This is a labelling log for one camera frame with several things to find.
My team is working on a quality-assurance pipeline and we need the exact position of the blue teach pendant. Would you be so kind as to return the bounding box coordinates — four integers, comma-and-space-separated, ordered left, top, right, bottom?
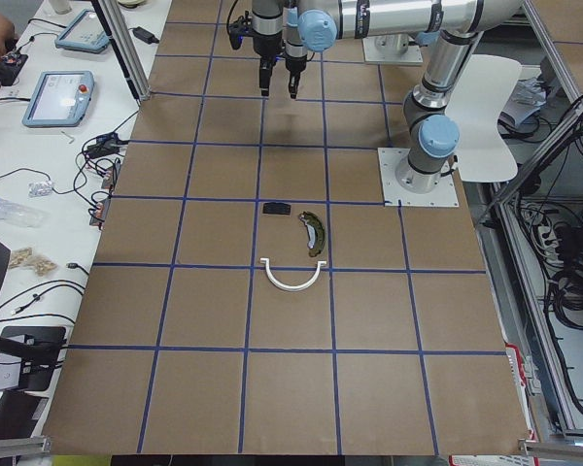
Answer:
22, 71, 95, 128
54, 10, 110, 54

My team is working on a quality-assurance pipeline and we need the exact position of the green brake shoe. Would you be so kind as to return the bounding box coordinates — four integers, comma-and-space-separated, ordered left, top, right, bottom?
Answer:
298, 211, 326, 257

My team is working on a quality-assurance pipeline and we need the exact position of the clear plastic water bottle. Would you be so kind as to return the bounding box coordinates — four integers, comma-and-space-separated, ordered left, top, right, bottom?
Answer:
0, 198, 47, 227

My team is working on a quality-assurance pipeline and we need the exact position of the black power adapter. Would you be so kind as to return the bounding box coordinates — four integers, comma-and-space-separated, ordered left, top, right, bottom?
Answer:
131, 26, 159, 45

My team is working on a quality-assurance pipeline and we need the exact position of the black brake pad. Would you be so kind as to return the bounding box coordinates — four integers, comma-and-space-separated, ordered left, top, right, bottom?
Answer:
262, 202, 292, 216

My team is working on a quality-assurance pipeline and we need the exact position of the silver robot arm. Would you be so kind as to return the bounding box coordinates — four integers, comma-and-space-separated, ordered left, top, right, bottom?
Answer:
251, 0, 283, 97
297, 0, 522, 194

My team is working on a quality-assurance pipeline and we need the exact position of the aluminium frame post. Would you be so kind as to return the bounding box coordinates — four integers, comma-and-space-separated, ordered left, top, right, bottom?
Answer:
91, 0, 151, 102

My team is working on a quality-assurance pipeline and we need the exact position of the bag of wooden pieces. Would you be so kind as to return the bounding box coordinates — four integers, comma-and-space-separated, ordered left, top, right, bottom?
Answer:
8, 248, 57, 277

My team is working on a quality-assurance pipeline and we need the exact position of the far blue teach pendant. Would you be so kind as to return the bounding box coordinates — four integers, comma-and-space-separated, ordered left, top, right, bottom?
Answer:
54, 10, 110, 54

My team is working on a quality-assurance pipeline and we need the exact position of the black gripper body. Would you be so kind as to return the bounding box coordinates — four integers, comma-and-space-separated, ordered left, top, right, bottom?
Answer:
285, 43, 307, 78
251, 14, 282, 60

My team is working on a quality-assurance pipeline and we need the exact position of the near blue teach pendant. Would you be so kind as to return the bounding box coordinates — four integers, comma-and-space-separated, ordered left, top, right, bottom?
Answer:
22, 71, 95, 128

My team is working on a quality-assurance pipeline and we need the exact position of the white curved plastic bracket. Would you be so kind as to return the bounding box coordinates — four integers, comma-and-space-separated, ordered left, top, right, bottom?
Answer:
259, 257, 327, 292

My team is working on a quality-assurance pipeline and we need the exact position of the white plastic chair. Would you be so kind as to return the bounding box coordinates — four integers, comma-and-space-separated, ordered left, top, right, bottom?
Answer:
445, 54, 522, 183

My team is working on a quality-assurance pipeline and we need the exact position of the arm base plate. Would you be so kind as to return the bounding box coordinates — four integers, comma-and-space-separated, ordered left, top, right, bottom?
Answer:
378, 148, 459, 208
362, 34, 423, 67

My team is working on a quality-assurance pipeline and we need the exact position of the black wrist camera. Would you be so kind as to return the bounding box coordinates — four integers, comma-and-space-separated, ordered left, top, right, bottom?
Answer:
226, 11, 253, 50

